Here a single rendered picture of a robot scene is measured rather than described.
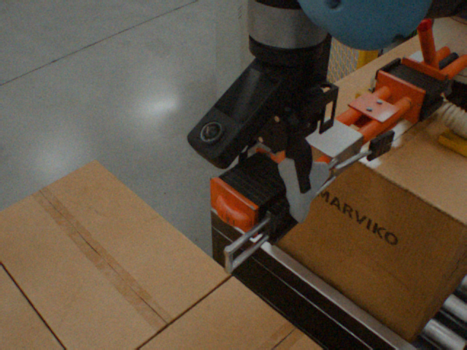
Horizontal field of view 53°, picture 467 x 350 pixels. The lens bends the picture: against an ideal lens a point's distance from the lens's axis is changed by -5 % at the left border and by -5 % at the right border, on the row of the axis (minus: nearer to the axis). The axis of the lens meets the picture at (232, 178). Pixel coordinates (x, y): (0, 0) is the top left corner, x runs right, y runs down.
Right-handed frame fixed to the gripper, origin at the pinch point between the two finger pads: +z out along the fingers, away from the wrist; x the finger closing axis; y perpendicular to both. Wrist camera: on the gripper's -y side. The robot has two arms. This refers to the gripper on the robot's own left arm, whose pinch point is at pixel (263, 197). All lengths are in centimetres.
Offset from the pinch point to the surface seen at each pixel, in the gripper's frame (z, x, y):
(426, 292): 32.3, -16.5, 28.1
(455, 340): 53, -24, 39
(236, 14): 38, 101, 93
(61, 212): 54, 69, -3
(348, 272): 41.3, -0.3, 28.0
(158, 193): 108, 105, 50
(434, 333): 54, -20, 37
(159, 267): 54, 36, 5
